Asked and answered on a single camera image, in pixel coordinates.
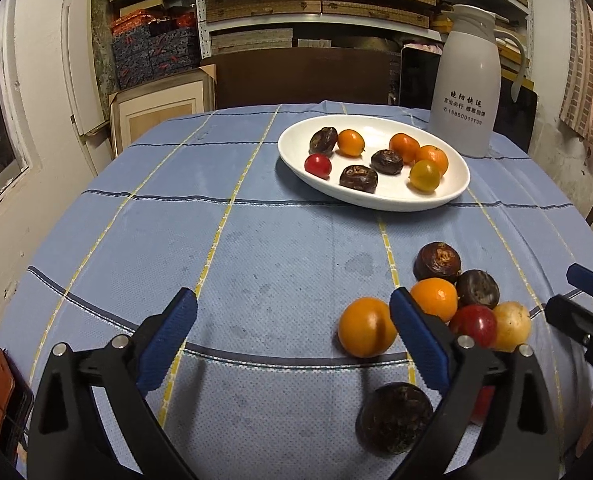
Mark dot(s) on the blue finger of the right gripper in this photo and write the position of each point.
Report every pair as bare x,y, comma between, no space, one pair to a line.
581,278
571,319

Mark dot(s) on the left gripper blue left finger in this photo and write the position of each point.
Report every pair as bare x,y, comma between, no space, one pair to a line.
67,436

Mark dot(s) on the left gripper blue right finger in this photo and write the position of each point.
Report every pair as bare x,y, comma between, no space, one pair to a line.
519,438

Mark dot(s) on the pale yellow round fruit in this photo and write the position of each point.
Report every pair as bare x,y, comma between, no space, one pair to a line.
513,326

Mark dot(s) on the dark red plum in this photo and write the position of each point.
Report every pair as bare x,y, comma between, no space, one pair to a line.
476,321

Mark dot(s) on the dark water chestnut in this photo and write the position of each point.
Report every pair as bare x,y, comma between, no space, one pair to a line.
437,260
477,287
323,141
386,162
359,178

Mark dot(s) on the small orange fruit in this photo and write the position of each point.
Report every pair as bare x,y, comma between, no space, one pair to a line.
437,297

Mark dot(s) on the orange round fruit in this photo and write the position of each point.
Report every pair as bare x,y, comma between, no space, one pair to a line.
365,329

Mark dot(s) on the red-brown box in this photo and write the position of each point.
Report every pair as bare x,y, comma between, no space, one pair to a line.
16,402

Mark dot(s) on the striped curtain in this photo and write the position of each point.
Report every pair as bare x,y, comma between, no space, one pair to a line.
577,107

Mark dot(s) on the yellow-orange round fruit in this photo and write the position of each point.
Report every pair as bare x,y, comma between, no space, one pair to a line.
425,176

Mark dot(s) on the large mandarin orange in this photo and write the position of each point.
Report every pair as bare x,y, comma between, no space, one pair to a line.
435,155

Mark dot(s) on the white thermos jug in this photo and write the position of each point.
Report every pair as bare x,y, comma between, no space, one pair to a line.
468,82

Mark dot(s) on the small mandarin orange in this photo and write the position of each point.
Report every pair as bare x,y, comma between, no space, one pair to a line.
405,146

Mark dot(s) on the white oval plate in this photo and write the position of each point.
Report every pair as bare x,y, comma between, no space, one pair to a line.
393,193

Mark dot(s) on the blue plaid tablecloth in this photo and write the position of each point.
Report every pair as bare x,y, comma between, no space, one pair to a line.
262,390

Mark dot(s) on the small orange kumquat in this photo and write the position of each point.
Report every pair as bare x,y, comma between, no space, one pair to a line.
350,143

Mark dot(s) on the red cherry tomato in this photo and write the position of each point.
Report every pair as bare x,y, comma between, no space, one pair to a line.
319,165

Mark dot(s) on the white metal shelf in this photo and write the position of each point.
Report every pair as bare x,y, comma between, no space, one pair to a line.
366,5

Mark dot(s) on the framed picture in carton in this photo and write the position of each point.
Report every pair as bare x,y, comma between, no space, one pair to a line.
135,111

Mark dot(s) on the dark wooden chair back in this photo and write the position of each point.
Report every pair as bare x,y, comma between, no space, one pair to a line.
300,75

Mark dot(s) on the white leaning board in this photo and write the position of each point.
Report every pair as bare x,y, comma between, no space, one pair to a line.
89,122

